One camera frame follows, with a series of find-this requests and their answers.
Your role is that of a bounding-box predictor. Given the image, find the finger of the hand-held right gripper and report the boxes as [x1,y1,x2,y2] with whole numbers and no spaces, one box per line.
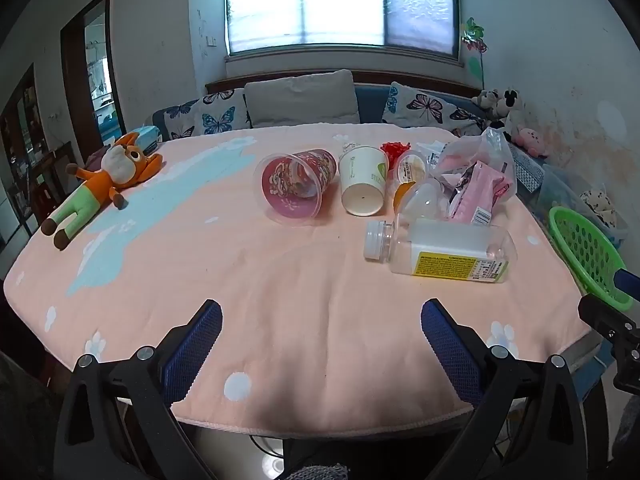
[614,267,640,303]
[577,294,640,396]

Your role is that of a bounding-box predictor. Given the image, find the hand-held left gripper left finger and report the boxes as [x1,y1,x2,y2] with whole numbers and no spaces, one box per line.
[52,299,223,480]

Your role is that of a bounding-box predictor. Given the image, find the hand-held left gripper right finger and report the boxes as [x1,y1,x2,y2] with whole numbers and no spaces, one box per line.
[420,298,588,480]

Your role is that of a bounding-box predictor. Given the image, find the green plastic basket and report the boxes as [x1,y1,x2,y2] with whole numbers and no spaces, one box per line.
[548,206,635,311]

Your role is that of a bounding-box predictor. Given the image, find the clear plastic bottle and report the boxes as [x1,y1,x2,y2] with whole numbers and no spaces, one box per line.
[363,217,517,284]

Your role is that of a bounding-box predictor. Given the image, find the clear plastic dome lid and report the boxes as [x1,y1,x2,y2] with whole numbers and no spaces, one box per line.
[400,180,451,221]

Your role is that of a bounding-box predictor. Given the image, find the orange plastic piece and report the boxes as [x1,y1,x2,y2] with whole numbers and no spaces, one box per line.
[392,182,416,211]

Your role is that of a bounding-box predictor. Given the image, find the pink snack packet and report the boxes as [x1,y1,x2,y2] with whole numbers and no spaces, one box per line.
[447,160,511,226]

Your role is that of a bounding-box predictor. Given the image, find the small clear jelly cup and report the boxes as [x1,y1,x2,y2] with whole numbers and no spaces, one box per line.
[392,150,427,184]

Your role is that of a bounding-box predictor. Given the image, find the pink printed plastic cup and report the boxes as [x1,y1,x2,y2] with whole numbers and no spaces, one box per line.
[256,149,338,226]

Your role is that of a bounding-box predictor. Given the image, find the white paper cup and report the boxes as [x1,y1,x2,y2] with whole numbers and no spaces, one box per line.
[339,145,390,217]

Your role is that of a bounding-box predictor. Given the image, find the small white carton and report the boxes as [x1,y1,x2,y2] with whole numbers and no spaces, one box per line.
[415,141,448,168]

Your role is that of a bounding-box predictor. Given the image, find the clear plastic bag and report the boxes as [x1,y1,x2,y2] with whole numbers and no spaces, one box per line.
[430,127,518,211]

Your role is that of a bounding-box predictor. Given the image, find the red plastic net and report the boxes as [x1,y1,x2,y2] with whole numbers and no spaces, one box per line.
[380,141,411,166]

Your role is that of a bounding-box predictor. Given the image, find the beige printed cloth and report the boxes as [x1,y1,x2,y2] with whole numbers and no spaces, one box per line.
[580,187,621,226]

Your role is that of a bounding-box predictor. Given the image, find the peach blanket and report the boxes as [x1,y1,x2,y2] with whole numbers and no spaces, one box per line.
[2,125,606,433]

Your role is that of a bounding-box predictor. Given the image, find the clear plastic storage box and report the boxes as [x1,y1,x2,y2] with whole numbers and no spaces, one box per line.
[535,160,628,251]

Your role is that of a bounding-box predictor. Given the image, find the grey checked cloth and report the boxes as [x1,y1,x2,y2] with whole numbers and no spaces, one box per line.
[510,145,546,193]

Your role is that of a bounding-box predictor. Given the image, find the pink round plush toy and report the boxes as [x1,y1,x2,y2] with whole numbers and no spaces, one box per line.
[517,127,548,156]

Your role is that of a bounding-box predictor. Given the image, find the person's grey knit clothing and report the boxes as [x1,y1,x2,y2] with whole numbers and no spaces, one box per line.
[285,462,351,480]

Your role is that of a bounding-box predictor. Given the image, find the orange fox plush toy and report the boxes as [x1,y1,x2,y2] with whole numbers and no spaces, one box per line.
[40,130,165,251]

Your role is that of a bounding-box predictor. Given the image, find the blue tissue pack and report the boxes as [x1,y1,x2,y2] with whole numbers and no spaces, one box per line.
[132,126,162,156]

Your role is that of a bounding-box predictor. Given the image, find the black white plush toy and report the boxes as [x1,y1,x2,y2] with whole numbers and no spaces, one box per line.
[492,86,525,143]

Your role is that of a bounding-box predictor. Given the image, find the butterfly print pillow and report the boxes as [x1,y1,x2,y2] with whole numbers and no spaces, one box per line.
[382,81,486,136]
[162,89,253,141]

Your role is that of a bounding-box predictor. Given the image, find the dark wooden chair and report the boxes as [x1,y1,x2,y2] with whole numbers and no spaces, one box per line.
[27,142,76,226]

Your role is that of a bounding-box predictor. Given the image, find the beige cushion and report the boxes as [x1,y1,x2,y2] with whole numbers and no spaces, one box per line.
[243,69,361,128]

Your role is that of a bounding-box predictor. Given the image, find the dark wooden shelf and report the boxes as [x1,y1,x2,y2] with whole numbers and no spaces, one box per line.
[0,65,37,241]

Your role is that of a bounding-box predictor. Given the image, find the colourful pinwheel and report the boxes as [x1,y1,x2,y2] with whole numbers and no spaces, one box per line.
[460,17,488,88]

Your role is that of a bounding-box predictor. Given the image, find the large window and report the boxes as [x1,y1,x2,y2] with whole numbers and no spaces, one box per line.
[224,0,461,61]

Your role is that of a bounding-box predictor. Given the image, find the brown wooden door frame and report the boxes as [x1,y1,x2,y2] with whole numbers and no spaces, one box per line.
[60,0,126,161]

